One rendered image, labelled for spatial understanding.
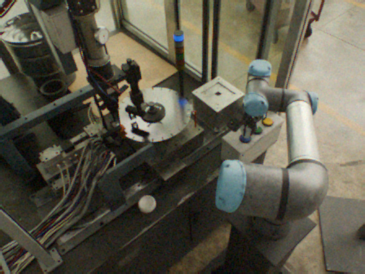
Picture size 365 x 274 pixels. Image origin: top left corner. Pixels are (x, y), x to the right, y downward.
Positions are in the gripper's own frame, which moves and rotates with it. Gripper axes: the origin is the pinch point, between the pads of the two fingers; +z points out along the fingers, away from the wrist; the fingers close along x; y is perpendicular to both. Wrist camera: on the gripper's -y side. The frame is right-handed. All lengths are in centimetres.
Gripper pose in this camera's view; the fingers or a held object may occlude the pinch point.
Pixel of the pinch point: (244, 136)
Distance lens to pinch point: 129.5
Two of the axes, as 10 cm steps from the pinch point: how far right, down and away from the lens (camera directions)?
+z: 0.4, 6.4, 7.7
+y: 7.7, -5.1, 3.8
